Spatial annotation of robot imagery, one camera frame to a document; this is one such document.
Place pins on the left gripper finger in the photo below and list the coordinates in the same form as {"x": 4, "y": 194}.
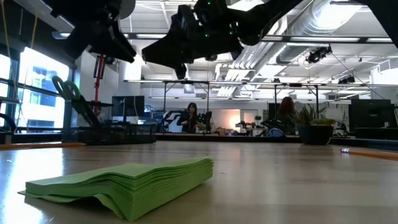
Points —
{"x": 116, "y": 46}

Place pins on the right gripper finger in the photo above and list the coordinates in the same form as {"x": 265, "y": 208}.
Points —
{"x": 169, "y": 51}

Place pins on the orange pencil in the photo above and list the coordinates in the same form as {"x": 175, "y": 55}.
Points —
{"x": 370, "y": 152}
{"x": 40, "y": 145}

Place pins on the green sticky note pad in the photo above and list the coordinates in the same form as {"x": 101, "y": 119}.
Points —
{"x": 140, "y": 183}

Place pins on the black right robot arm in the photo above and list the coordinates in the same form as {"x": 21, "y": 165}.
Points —
{"x": 264, "y": 18}

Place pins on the black background robot arm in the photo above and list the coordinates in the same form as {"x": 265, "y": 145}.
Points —
{"x": 168, "y": 116}
{"x": 206, "y": 119}

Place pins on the black mesh desk organizer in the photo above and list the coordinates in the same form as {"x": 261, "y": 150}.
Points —
{"x": 105, "y": 135}

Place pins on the red vertical pole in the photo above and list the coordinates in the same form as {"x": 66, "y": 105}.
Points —
{"x": 99, "y": 81}

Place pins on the person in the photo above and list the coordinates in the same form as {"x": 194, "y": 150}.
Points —
{"x": 286, "y": 109}
{"x": 189, "y": 119}

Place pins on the small background plant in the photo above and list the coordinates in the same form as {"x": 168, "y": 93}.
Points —
{"x": 258, "y": 118}

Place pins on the blue round object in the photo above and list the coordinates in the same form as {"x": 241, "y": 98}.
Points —
{"x": 275, "y": 133}

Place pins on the potted plant in dark pot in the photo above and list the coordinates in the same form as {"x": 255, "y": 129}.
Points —
{"x": 315, "y": 134}

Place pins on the large black computer monitor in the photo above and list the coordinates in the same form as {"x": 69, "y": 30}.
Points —
{"x": 371, "y": 113}

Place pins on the black ceiling camera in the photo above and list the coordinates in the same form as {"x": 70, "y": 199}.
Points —
{"x": 212, "y": 58}
{"x": 346, "y": 80}
{"x": 318, "y": 54}

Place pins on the round grey overhead camera mount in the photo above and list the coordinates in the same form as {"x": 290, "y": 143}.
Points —
{"x": 128, "y": 7}

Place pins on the black metal frame stand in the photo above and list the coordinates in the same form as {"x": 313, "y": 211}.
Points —
{"x": 295, "y": 84}
{"x": 199, "y": 82}

